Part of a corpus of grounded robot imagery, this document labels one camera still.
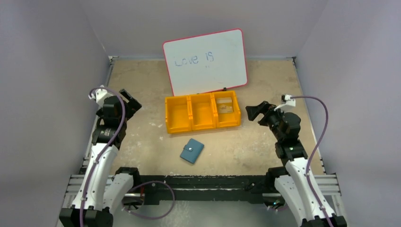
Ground blue leather card holder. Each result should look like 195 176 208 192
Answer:
180 139 204 164

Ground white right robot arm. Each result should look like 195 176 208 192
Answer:
245 101 347 227

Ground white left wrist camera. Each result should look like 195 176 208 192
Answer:
88 88 111 105

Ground pink framed whiteboard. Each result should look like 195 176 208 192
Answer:
163 28 248 96

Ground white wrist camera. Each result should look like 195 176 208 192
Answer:
274 94 296 113
88 88 111 105

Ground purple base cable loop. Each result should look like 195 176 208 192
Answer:
121 181 176 220

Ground yellow middle bin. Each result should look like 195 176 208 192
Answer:
189 93 216 131

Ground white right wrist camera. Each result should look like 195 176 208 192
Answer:
274 94 296 113

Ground yellow bin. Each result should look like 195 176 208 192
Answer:
165 96 192 134
212 91 241 128
189 93 216 131

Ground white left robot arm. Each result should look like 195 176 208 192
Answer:
59 87 142 227

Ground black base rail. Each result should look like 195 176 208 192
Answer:
123 175 285 208

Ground yellow left bin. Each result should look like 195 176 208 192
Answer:
165 96 192 134

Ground yellow right bin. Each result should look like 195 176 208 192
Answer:
212 91 241 128

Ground cards in right bin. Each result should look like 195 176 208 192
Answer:
216 97 234 114

